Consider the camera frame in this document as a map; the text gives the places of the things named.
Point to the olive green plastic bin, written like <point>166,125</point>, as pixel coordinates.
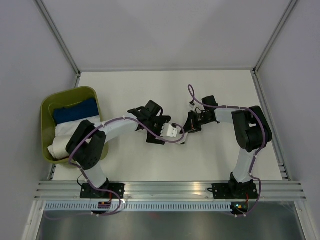
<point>63,99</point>

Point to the aluminium frame post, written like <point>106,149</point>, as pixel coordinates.
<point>57,35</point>
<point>275,34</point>

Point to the white rolled t-shirt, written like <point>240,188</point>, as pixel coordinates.
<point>63,134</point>

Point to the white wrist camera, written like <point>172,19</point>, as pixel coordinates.
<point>168,130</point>
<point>192,105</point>

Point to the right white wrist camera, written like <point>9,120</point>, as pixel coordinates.
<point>192,105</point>

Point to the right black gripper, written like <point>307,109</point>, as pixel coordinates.
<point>191,125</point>

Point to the blue folded t-shirt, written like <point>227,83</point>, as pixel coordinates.
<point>85,109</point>

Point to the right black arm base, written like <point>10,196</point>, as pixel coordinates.
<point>223,191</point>

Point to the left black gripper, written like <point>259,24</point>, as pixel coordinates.
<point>161,120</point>

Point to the right aluminium frame post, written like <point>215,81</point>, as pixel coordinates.
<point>275,34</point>

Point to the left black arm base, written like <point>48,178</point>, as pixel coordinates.
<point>107,191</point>

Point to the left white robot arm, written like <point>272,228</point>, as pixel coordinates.
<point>86,145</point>

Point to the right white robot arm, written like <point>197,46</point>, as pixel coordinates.
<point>252,132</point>

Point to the aluminium mounting rail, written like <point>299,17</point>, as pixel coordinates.
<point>185,191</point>

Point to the white slotted cable duct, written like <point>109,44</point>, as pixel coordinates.
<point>139,206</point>

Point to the white green raglan t-shirt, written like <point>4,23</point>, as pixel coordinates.
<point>181,135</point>

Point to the left aluminium frame post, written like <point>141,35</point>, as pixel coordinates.
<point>57,35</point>

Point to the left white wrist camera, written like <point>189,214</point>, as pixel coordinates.
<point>168,130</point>

